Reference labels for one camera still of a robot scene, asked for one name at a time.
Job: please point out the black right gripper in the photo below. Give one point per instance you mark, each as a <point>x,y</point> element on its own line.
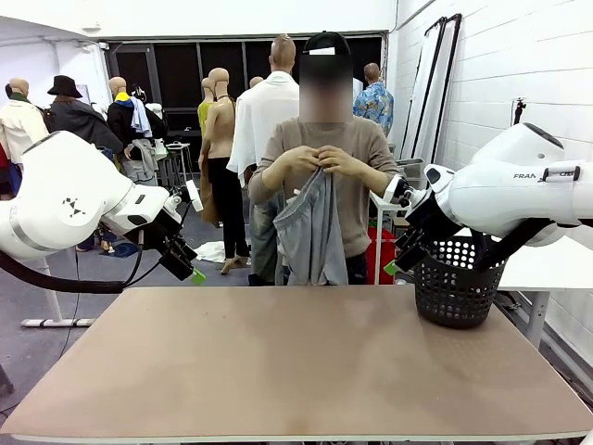
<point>431,241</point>

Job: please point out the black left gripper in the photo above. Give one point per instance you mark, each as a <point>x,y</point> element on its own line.
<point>169,234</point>

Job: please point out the grey training pants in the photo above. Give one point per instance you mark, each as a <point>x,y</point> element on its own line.
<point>310,232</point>

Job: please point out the person's right forearm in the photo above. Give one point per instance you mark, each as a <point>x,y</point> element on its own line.
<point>268,178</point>

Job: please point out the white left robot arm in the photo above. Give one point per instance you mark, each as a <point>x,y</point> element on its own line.
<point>69,185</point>

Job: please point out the person's left forearm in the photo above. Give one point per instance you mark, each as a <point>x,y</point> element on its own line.
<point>380,178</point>

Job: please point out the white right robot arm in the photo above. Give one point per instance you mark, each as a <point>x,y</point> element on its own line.
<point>509,194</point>

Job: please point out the person's left hand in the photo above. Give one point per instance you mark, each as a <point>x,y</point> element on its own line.
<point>343,162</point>

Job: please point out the person's right hand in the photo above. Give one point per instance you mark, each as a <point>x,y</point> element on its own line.
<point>303,160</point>

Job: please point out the white cloth on floor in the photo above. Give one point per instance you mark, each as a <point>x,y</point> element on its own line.
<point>210,252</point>

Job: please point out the red bin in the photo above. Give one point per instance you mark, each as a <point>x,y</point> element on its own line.
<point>382,245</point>

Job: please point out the person in beige sweater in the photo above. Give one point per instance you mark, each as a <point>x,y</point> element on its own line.
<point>357,218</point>

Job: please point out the black perforated plastic basket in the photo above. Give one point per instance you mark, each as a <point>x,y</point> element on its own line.
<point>454,296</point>

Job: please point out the grey crate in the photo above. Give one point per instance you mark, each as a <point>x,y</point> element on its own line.
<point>410,169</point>

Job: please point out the white round stool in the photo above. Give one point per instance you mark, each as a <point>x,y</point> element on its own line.
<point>178,146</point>

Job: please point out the bare mannequin with black trousers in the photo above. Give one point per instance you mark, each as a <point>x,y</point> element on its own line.
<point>222,130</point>

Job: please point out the white table stand leg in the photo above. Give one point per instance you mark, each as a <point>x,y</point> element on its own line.
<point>53,296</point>

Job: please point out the mannequin in yellow top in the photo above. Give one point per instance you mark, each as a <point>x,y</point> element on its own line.
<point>204,116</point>

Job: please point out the figure in blue floral shirt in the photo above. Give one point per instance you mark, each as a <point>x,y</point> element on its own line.
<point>375,106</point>

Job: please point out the white side table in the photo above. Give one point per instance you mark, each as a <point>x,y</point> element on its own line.
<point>556,269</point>

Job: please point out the mannequin in black yellow jacket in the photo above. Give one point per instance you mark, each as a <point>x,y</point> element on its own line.
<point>122,120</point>

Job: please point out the black-framed white panel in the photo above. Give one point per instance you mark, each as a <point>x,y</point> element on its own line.
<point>424,92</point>
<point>447,69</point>

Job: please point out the mannequin in white shirt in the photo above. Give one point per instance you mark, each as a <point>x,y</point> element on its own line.
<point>264,111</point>

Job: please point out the mannequin in black coat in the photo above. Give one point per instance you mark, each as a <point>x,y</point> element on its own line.
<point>79,120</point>

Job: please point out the small beige mannequin head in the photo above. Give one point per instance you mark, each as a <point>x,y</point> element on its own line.
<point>256,82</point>

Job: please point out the black bucket hat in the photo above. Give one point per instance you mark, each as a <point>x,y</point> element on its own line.
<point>65,85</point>

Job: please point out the mannequin in cream jacket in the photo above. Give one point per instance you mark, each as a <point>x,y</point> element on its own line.
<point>18,125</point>

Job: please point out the black cap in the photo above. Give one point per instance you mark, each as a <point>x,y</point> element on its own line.
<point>326,41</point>

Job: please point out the white rack frame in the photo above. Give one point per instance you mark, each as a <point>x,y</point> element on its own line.
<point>378,232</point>

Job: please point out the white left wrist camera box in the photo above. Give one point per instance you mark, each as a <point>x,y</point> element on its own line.
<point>194,197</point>

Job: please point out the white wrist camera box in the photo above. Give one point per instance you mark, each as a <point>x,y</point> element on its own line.
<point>194,197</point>
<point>393,190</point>

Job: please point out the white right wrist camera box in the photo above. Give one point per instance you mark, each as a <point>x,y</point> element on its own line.
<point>393,190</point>

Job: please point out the white cap-mounted camera box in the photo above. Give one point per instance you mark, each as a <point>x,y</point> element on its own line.
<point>322,51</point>

